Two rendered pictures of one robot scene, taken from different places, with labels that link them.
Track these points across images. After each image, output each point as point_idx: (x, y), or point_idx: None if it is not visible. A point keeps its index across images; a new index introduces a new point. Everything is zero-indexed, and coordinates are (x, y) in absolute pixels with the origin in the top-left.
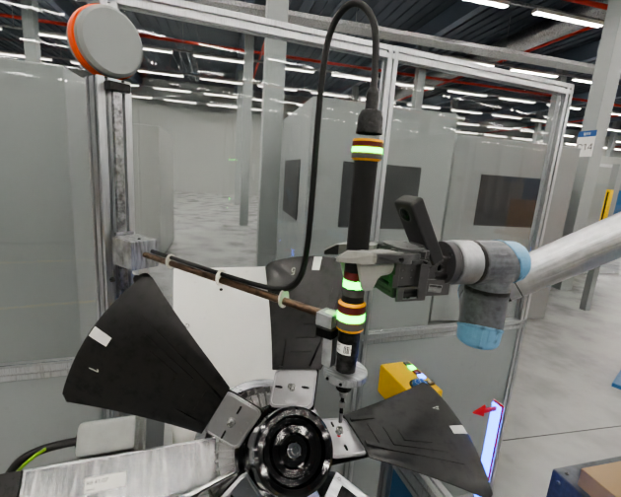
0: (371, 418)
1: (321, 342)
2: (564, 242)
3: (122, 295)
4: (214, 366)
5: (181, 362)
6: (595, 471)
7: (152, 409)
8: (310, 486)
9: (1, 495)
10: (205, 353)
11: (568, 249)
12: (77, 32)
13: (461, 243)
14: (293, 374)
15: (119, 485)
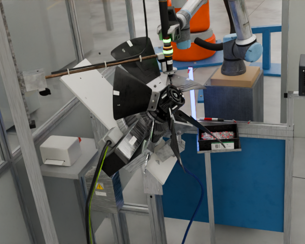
0: None
1: (154, 67)
2: (190, 3)
3: (114, 76)
4: (105, 107)
5: (139, 88)
6: (213, 77)
7: (134, 110)
8: (184, 100)
9: (119, 155)
10: (99, 104)
11: (192, 5)
12: None
13: (178, 15)
14: (151, 82)
15: (135, 139)
